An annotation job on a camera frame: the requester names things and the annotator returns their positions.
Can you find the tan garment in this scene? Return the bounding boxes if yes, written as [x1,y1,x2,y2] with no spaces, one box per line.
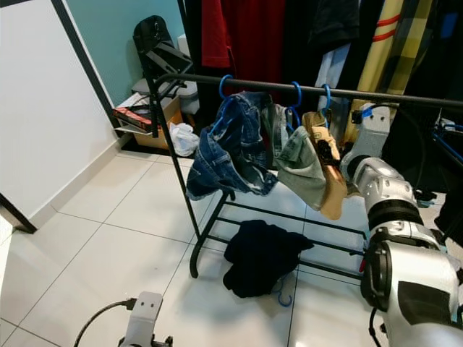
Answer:
[302,111,349,221]

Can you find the black door frame post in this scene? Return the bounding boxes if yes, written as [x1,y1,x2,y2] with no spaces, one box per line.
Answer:
[0,194,37,234]
[49,0,127,134]

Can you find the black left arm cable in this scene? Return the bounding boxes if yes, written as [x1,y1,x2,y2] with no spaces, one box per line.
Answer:
[74,298,138,347]

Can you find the brown cardboard box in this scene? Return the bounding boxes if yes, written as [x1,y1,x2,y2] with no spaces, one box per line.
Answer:
[114,94,185,150]

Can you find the dark grey hanging t-shirt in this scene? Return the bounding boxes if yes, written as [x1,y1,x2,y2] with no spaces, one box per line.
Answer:
[307,0,362,53]

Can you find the white plastic bag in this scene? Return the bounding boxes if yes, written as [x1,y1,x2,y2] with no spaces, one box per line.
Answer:
[168,121,201,158]

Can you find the yellow striped hanging garment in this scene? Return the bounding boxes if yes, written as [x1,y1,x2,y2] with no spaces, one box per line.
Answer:
[344,0,437,145]

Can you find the red hanging garment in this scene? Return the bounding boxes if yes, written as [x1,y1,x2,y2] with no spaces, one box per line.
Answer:
[200,0,285,86]

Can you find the white hanging garment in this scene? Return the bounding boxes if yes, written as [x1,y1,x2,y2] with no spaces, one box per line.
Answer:
[315,42,354,109]

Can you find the black metal clothes rack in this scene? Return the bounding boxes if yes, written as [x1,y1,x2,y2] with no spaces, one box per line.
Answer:
[140,45,463,280]

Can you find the black backpack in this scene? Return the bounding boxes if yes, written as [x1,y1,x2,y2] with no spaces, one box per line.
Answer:
[132,14,192,77]

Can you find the white cabinet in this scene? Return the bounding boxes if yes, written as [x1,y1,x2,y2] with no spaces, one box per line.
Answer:
[177,33,200,84]

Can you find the dark navy crumpled garment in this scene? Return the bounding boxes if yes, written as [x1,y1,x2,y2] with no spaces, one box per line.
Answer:
[223,220,315,299]

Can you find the grey green shorts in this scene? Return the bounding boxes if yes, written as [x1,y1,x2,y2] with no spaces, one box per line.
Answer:
[263,105,328,212]

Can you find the grey stool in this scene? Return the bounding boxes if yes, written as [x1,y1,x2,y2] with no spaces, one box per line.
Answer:
[132,76,200,116]

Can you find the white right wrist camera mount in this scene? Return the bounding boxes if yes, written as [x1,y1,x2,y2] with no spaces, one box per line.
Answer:
[341,103,393,178]

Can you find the blue cord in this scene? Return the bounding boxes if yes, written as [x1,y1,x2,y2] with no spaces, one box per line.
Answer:
[360,105,383,119]

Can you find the red and black box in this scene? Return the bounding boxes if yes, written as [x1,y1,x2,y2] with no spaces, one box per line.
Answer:
[112,106,161,137]

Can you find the black hanging garment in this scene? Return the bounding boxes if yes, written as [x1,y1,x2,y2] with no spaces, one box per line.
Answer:
[282,0,318,91]

